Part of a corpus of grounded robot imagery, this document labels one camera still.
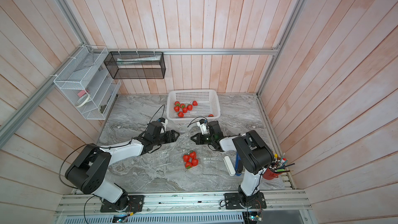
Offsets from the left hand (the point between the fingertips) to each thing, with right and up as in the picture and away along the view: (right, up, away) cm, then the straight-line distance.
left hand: (175, 137), depth 91 cm
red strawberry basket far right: (+23, +12, +13) cm, 29 cm away
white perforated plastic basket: (+22, +21, +23) cm, 38 cm away
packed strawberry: (+7, -11, -5) cm, 14 cm away
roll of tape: (-49, +22, -9) cm, 54 cm away
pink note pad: (-50, +25, -9) cm, 57 cm away
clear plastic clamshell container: (+9, -12, -4) cm, 16 cm away
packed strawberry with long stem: (+10, -9, -5) cm, 15 cm away
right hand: (+9, -1, +2) cm, 10 cm away
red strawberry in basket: (+8, +18, +19) cm, 27 cm away
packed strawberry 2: (+11, -12, -7) cm, 18 cm away
